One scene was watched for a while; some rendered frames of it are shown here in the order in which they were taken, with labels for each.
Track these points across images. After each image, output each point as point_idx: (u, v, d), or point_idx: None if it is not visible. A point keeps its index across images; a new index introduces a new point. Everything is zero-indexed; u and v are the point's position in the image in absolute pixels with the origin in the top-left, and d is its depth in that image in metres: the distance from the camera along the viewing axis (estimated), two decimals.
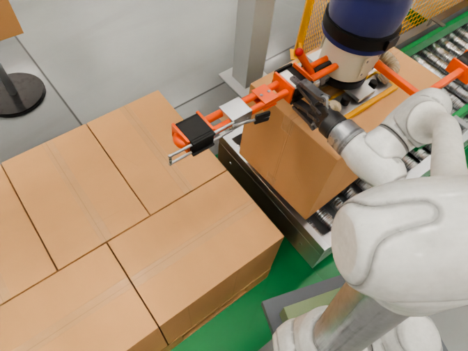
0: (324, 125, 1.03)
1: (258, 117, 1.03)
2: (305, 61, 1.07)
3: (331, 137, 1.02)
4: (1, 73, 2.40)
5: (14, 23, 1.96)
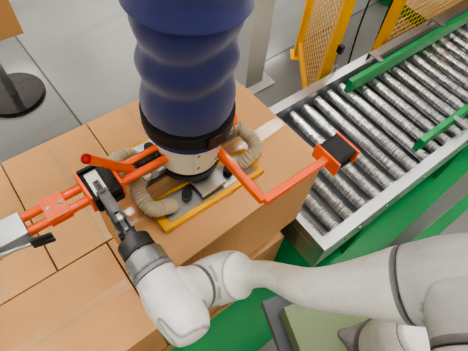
0: (120, 251, 0.81)
1: (33, 242, 0.81)
2: (102, 166, 0.85)
3: (125, 268, 0.80)
4: (1, 73, 2.40)
5: (14, 23, 1.96)
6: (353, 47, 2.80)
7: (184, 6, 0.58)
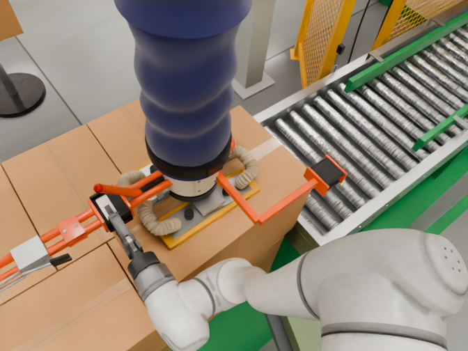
0: (129, 269, 0.92)
1: (53, 262, 0.92)
2: (113, 193, 0.95)
3: (134, 285, 0.91)
4: (1, 73, 2.40)
5: (14, 23, 1.96)
6: (353, 47, 2.80)
7: (179, 10, 0.58)
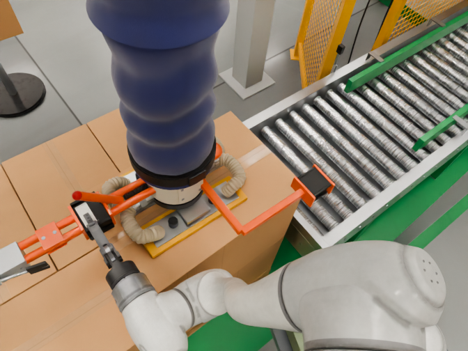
0: (108, 279, 0.90)
1: (29, 269, 0.90)
2: (92, 200, 0.94)
3: (113, 295, 0.89)
4: (1, 73, 2.40)
5: (14, 23, 1.96)
6: (353, 47, 2.80)
7: (150, 20, 0.56)
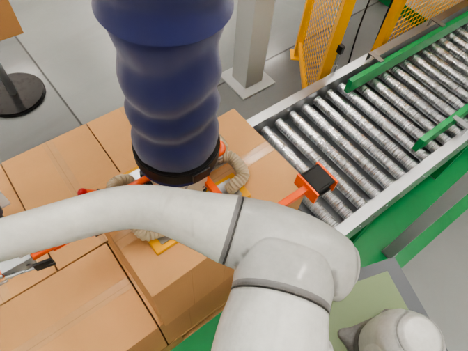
0: None
1: (35, 266, 0.91)
2: None
3: None
4: (1, 73, 2.40)
5: (14, 23, 1.96)
6: (353, 47, 2.80)
7: (155, 18, 0.56)
